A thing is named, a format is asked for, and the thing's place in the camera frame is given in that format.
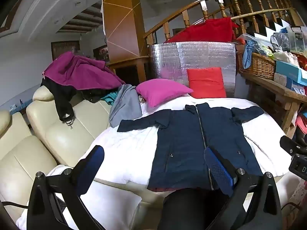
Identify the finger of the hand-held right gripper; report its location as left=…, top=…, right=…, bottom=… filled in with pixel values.
left=279, top=135, right=307, bottom=155

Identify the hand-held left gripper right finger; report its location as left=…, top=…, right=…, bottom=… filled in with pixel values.
left=204, top=146, right=283, bottom=230

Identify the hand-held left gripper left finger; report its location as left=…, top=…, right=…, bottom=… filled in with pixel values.
left=26, top=145, right=106, bottom=230

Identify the navy blue jacket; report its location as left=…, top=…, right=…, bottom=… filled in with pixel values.
left=117, top=103, right=264, bottom=192

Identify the red bag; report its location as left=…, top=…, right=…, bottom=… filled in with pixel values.
left=295, top=111, right=307, bottom=135

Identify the white fleece blanket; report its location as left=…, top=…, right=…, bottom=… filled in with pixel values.
left=47, top=93, right=300, bottom=197

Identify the cream leather sofa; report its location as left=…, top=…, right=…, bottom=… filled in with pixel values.
left=0, top=85, right=125, bottom=223

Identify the person's leg in black trousers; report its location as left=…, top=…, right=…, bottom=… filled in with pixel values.
left=157, top=188, right=247, bottom=230

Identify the wooden side table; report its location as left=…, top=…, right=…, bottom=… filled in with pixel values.
left=237, top=71, right=307, bottom=138

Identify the white and blue box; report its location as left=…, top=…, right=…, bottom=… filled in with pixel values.
left=273, top=72, right=306, bottom=90

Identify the grey garment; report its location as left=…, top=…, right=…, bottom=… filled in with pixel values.
left=109, top=84, right=142, bottom=128

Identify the teal garment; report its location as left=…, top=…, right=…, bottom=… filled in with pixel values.
left=99, top=92, right=119, bottom=106

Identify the black garment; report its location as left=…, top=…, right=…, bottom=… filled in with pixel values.
left=40, top=78, right=106, bottom=130

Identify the teal cardboard box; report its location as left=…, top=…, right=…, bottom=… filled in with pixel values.
left=275, top=60, right=307, bottom=85

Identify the wicker basket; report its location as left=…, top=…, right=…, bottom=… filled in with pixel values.
left=237, top=50, right=277, bottom=81

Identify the red pillow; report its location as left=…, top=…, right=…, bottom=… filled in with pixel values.
left=186, top=67, right=227, bottom=99

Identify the cream cloth bundle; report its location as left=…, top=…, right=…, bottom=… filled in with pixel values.
left=273, top=51, right=300, bottom=67

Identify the magenta fleece jacket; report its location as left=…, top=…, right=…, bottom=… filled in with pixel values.
left=43, top=51, right=126, bottom=93

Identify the magenta pillow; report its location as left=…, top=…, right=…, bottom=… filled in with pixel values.
left=136, top=78, right=194, bottom=108

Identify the blue cloth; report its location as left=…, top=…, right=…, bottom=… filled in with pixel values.
left=242, top=39, right=262, bottom=69

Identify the grey plastic bag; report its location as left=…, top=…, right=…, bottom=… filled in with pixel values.
left=271, top=32, right=291, bottom=52

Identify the clear plastic container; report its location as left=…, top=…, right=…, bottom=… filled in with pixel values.
left=286, top=26, right=307, bottom=52

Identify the silver insulation sheet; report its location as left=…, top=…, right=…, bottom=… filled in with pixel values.
left=149, top=41, right=237, bottom=99

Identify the red cloth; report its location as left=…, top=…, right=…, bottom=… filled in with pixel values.
left=164, top=17, right=240, bottom=44

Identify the wooden column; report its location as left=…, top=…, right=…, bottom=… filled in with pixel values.
left=102, top=0, right=147, bottom=64

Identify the wooden stair railing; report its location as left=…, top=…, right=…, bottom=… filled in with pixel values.
left=143, top=0, right=305, bottom=46

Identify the black cable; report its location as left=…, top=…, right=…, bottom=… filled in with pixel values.
left=2, top=201, right=28, bottom=209

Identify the small framed wall picture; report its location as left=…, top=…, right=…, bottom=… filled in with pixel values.
left=93, top=45, right=109, bottom=61

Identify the large framed wall picture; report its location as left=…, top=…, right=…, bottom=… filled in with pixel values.
left=51, top=40, right=81, bottom=61

